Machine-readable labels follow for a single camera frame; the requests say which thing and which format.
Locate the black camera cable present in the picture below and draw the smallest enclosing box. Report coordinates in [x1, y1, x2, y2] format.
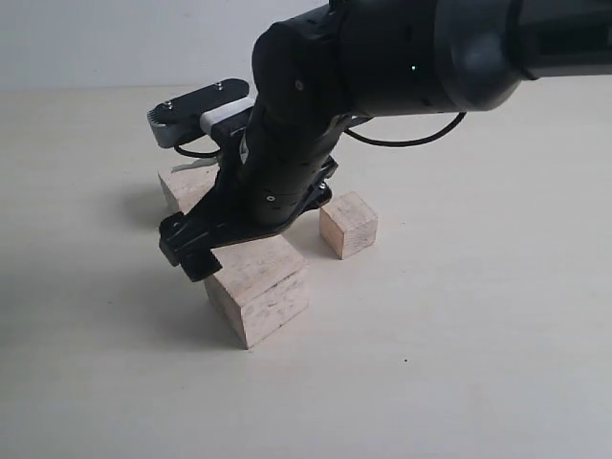
[346, 110, 468, 146]

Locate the second largest wooden cube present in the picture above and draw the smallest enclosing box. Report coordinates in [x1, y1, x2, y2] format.
[158, 166, 218, 214]

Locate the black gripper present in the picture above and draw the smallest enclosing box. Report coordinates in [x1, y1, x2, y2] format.
[159, 110, 339, 282]

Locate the third largest wooden cube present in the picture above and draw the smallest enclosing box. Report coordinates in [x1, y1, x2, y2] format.
[319, 191, 379, 259]

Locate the white zip tie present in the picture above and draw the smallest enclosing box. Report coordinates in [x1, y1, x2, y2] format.
[171, 159, 218, 173]

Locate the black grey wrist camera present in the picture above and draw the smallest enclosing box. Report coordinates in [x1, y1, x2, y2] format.
[147, 78, 250, 149]

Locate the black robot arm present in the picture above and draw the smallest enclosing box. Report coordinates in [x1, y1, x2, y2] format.
[148, 1, 611, 282]

